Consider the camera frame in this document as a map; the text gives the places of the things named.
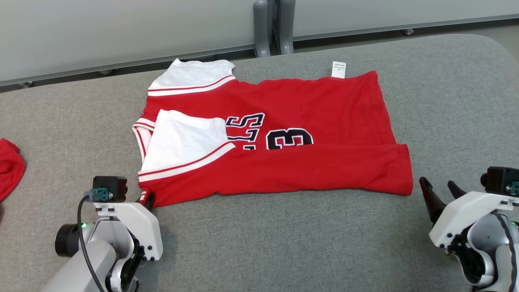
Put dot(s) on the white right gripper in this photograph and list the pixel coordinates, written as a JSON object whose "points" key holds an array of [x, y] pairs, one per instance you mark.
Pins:
{"points": [[462, 215]]}

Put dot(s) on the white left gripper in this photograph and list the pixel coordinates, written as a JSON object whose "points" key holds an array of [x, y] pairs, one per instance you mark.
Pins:
{"points": [[138, 221]]}

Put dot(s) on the red white basketball jersey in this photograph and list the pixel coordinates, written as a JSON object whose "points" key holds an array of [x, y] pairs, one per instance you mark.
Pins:
{"points": [[304, 170]]}

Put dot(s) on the red garment with white trim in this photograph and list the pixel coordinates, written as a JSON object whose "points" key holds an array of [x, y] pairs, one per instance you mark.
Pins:
{"points": [[10, 170]]}

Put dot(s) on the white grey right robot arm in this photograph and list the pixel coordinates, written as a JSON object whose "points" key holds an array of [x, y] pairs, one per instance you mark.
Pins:
{"points": [[484, 231]]}

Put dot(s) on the small grey partition foot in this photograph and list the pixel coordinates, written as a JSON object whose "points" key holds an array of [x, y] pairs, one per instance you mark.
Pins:
{"points": [[408, 31], [25, 84], [106, 71]]}

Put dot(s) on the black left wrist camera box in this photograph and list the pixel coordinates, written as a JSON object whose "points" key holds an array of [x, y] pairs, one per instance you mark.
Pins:
{"points": [[113, 184]]}

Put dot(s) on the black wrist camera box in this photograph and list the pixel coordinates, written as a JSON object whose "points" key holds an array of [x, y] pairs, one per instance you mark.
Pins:
{"points": [[113, 184], [498, 180]]}

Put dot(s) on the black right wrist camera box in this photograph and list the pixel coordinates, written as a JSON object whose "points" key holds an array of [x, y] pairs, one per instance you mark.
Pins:
{"points": [[498, 180]]}

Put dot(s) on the grey metal partition post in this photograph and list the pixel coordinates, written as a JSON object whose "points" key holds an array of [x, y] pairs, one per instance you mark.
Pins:
{"points": [[262, 28], [286, 28]]}

